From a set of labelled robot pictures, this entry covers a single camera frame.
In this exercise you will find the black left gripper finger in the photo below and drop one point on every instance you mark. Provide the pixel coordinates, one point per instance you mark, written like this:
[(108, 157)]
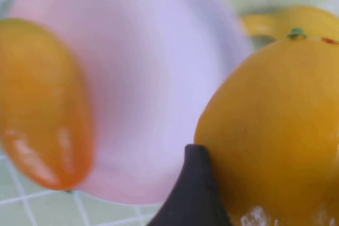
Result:
[(196, 199)]

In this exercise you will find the yellow mango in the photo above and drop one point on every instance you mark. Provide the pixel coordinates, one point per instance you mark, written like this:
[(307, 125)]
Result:
[(272, 120)]

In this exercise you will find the orange mango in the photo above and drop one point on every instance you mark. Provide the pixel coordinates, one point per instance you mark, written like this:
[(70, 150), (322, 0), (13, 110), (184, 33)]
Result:
[(42, 104)]

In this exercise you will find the long yellow banana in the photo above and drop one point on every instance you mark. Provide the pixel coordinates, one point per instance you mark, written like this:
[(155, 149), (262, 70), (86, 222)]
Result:
[(312, 19)]

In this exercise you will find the pink round plate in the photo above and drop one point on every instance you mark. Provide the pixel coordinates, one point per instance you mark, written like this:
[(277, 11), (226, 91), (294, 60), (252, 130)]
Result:
[(148, 91)]

